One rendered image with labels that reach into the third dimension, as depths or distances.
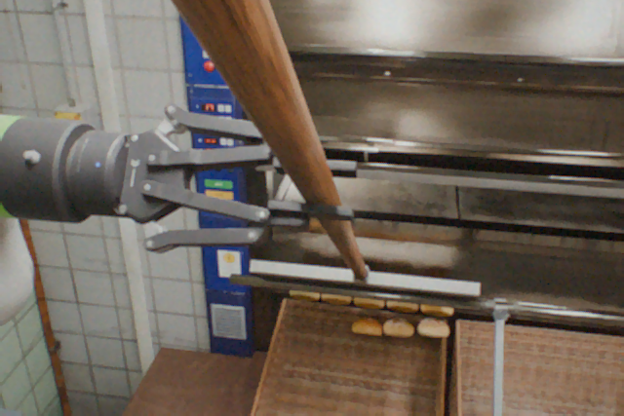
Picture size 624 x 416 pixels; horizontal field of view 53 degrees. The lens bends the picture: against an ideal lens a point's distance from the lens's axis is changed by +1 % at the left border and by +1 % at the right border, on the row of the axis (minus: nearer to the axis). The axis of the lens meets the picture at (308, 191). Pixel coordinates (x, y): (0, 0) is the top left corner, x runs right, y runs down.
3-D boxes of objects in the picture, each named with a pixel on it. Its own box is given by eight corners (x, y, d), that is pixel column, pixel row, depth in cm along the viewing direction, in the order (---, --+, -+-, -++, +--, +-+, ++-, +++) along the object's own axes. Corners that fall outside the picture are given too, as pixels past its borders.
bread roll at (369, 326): (382, 336, 208) (383, 320, 210) (381, 335, 202) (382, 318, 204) (352, 333, 210) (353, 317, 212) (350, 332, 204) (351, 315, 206)
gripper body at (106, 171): (113, 138, 60) (207, 145, 59) (98, 226, 58) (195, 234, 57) (75, 113, 53) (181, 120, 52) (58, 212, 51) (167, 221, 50)
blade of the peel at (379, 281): (479, 295, 146) (480, 283, 146) (249, 271, 153) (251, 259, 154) (460, 300, 181) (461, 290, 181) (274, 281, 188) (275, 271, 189)
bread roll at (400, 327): (413, 332, 207) (413, 317, 207) (412, 339, 201) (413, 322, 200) (383, 329, 209) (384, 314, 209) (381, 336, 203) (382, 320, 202)
